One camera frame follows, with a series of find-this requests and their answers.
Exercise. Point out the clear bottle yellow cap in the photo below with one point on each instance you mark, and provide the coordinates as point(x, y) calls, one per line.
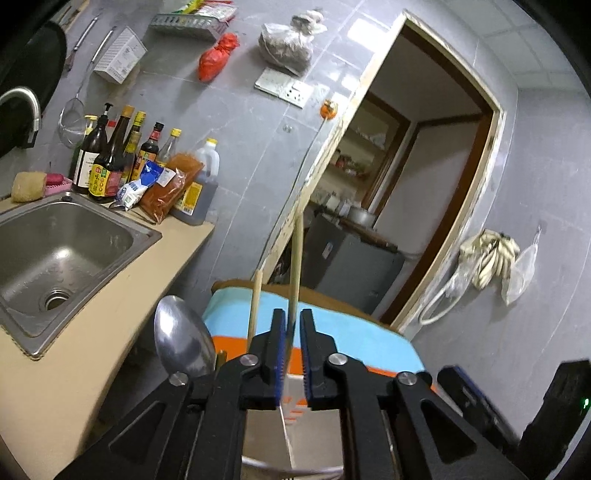
point(168, 147)

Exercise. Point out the white switch plate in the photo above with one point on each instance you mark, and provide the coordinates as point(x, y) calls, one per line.
point(272, 81)

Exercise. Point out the striped blue orange brown tablecloth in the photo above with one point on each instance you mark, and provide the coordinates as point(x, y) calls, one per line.
point(351, 332)

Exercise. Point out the grey cabinet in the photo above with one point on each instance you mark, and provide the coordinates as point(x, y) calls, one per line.
point(351, 265)

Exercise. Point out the wooden shelf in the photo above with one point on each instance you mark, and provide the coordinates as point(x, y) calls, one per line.
point(360, 154)

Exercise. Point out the red spice bag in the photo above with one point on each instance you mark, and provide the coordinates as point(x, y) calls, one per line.
point(168, 189)

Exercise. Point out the clear plastic bag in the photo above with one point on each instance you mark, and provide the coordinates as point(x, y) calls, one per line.
point(521, 274)

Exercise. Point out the beige countertop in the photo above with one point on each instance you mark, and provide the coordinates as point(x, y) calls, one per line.
point(115, 323)

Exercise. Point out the dark liquid plastic jug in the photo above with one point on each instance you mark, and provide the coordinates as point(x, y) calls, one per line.
point(201, 184)

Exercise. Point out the steel sink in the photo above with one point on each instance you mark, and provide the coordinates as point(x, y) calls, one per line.
point(60, 258)

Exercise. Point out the red plastic bag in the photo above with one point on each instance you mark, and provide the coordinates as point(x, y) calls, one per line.
point(217, 57)

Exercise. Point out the dark bottle red cap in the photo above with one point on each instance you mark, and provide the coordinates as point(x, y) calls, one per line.
point(150, 144)

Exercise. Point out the white gloves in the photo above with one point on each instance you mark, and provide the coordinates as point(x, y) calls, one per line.
point(489, 254)

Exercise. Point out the pink soap dish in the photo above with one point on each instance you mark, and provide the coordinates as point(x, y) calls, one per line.
point(57, 184)

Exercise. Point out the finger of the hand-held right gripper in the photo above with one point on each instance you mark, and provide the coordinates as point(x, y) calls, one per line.
point(471, 390)

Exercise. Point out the pump dispenser bottle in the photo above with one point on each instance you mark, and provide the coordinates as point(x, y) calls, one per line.
point(85, 161)

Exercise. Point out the metal faucet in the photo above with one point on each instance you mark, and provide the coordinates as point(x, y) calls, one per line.
point(32, 108)

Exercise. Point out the blue white packet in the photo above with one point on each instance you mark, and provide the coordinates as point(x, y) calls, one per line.
point(138, 184)

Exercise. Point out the orange wall hook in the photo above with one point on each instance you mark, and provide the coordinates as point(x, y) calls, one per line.
point(329, 110)

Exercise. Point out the metal spoon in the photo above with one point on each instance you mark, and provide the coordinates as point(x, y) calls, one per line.
point(182, 337)

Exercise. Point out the yellow sponge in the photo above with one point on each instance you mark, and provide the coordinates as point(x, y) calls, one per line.
point(28, 187)

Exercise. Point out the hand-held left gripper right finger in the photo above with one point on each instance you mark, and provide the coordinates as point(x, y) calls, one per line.
point(307, 378)

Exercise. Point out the wooden door frame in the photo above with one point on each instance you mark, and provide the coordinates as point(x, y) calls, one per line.
point(332, 152)

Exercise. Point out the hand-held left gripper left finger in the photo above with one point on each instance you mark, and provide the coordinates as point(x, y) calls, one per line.
point(278, 369)

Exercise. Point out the wooden chopstick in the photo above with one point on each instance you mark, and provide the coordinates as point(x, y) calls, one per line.
point(254, 309)
point(295, 277)

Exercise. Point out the metal wall rack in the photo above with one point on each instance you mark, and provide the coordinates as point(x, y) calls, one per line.
point(184, 25)

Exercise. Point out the white wall socket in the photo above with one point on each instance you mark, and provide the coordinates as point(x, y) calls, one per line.
point(298, 93)

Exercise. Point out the black wok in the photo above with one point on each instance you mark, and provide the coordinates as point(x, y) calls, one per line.
point(32, 78)

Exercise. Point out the white plastic utensil holder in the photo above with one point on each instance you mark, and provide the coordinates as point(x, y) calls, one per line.
point(314, 438)

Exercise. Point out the white ribbed box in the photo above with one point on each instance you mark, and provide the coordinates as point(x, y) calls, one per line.
point(120, 55)

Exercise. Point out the clear bag of dried goods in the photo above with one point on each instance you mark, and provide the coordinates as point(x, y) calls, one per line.
point(288, 46)

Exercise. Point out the metal pot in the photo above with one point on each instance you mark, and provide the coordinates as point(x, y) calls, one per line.
point(360, 215)

